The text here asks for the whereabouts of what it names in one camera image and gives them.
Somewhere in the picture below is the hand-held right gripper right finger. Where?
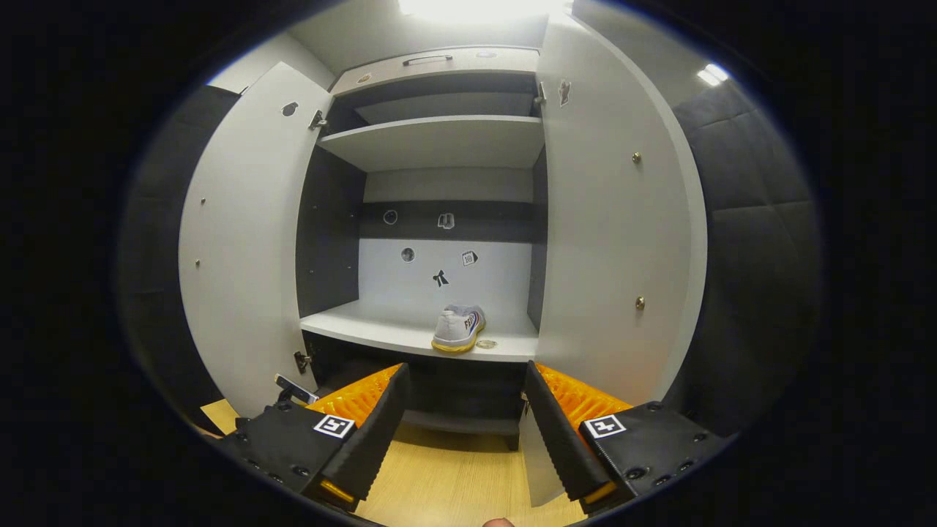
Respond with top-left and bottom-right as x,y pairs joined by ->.
521,361 -> 733,515

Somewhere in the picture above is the large ceiling light panel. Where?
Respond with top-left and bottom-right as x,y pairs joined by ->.
399,0 -> 572,23

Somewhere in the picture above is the white shoe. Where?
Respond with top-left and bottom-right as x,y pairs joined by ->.
430,304 -> 487,354

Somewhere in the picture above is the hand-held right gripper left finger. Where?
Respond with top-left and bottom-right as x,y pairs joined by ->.
216,362 -> 412,513

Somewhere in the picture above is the grey cabinet drawer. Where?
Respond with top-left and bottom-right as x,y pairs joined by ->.
329,46 -> 541,96

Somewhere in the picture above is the grey shoe cabinet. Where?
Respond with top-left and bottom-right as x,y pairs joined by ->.
296,45 -> 550,451

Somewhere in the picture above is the grey shoe cabinet door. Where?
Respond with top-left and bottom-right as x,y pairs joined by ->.
518,11 -> 709,507
178,61 -> 336,419

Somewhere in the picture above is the grey cabinet shelf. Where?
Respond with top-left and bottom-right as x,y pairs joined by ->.
299,296 -> 541,363
316,115 -> 546,173

